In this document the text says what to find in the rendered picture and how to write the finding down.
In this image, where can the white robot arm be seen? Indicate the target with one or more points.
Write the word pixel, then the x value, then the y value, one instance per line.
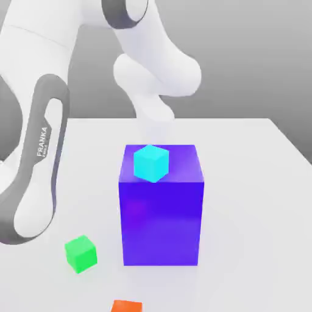
pixel 156 56

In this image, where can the small cyan cube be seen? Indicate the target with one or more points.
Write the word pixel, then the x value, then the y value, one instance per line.
pixel 151 163

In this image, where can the small green cube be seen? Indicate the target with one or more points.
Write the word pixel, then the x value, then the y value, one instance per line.
pixel 81 254

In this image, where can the small orange cube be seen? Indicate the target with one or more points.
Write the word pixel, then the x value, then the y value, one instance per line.
pixel 126 306

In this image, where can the large purple box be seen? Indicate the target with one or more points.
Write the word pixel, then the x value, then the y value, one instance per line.
pixel 160 219

